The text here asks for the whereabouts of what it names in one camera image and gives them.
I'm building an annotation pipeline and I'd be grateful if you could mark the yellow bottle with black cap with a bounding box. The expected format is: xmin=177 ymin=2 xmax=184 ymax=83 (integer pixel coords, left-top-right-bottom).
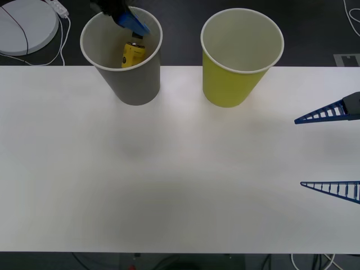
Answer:
xmin=121 ymin=31 xmax=146 ymax=69

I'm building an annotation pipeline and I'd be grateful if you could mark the white cable under table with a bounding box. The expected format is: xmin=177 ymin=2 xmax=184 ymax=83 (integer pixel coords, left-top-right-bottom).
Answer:
xmin=290 ymin=253 xmax=340 ymax=270

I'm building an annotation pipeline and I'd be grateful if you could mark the white power strip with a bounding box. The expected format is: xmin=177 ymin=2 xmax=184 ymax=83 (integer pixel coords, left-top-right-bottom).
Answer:
xmin=46 ymin=0 xmax=70 ymax=18

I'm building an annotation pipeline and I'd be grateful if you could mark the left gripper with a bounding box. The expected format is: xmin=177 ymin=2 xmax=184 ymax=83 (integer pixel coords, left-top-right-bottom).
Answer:
xmin=89 ymin=0 xmax=151 ymax=37

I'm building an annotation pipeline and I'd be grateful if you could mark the white looped cable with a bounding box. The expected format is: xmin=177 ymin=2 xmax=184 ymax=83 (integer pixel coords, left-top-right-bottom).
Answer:
xmin=342 ymin=0 xmax=360 ymax=38

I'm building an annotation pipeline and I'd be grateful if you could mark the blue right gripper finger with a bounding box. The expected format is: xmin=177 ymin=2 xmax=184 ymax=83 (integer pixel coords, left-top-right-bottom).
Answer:
xmin=300 ymin=181 xmax=360 ymax=205
xmin=294 ymin=91 xmax=360 ymax=125

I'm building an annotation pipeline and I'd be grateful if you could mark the thin black cable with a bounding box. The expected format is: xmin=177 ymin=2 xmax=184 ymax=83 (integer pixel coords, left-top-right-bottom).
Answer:
xmin=0 ymin=6 xmax=30 ymax=65

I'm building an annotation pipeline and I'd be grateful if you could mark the white round disc base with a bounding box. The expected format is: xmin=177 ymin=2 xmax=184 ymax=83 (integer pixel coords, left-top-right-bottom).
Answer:
xmin=0 ymin=0 xmax=60 ymax=56

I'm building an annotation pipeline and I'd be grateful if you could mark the yellow-green plastic waste bin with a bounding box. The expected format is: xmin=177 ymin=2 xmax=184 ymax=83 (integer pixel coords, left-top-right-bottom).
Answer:
xmin=200 ymin=7 xmax=285 ymax=109

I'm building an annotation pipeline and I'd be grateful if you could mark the grey floor plate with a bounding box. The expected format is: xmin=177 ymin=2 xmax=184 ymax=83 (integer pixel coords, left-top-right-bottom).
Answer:
xmin=333 ymin=53 xmax=360 ymax=68

